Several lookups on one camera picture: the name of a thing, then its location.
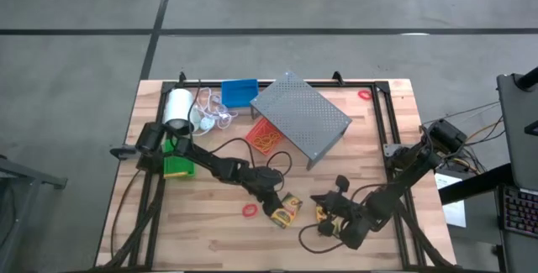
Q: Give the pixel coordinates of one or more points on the grey perforated metal riser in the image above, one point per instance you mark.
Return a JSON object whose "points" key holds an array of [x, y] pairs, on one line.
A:
{"points": [[300, 113]]}

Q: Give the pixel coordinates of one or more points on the black stand pole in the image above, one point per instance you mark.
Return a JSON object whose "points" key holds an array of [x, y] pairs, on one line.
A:
{"points": [[529, 79]]}

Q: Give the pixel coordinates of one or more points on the red coil wristband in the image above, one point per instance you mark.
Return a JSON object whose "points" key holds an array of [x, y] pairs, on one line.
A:
{"points": [[359, 95], [243, 210]]}

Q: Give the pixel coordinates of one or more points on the white paper sheet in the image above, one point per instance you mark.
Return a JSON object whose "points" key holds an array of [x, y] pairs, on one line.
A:
{"points": [[456, 214]]}

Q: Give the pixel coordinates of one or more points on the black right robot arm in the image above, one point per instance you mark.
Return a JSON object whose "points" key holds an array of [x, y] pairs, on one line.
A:
{"points": [[403, 180]]}

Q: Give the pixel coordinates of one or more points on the white cylindrical desk lamp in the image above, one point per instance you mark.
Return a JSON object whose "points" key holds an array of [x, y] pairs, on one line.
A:
{"points": [[178, 105]]}

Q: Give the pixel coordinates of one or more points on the grey metal cart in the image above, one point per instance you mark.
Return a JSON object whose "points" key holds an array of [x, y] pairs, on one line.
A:
{"points": [[25, 176]]}

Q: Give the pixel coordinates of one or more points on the blue plastic basket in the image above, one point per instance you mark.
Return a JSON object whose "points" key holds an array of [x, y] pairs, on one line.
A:
{"points": [[239, 93]]}

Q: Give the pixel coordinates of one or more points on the yellow rubber band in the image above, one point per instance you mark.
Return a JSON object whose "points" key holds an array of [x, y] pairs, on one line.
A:
{"points": [[267, 139], [258, 138], [272, 137], [262, 142]]}

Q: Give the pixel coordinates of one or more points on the black aluminium table frame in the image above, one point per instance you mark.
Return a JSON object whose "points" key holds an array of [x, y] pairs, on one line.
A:
{"points": [[357, 84]]}

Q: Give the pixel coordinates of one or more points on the grey metal bracket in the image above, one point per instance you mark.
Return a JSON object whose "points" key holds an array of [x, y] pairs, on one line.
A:
{"points": [[389, 150]]}

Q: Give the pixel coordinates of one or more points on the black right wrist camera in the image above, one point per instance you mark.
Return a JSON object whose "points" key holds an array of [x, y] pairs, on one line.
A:
{"points": [[342, 182]]}

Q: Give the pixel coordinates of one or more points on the green plastic basket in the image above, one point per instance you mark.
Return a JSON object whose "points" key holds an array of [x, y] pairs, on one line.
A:
{"points": [[180, 168]]}

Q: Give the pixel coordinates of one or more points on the black desk bar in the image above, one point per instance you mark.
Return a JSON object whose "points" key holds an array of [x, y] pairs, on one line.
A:
{"points": [[475, 184]]}

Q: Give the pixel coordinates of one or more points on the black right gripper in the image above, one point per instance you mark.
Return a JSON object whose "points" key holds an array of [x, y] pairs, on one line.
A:
{"points": [[351, 222]]}

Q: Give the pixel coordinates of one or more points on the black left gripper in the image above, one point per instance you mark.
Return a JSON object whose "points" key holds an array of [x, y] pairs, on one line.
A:
{"points": [[265, 180]]}

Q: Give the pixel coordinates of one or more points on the yellow green crayon box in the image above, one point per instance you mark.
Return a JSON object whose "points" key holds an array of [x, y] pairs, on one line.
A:
{"points": [[176, 175], [320, 215], [290, 210]]}

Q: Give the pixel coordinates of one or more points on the backlit keyboard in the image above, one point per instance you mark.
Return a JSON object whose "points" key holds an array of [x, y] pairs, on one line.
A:
{"points": [[521, 212]]}

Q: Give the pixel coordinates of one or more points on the orange plastic basket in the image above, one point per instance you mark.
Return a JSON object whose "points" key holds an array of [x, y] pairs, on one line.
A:
{"points": [[249, 138]]}

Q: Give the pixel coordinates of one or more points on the black frame clamp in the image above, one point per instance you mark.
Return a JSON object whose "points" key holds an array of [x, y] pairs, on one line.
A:
{"points": [[183, 76], [337, 77]]}

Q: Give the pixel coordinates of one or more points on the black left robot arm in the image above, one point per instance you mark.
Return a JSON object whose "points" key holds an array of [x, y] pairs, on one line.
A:
{"points": [[202, 157]]}

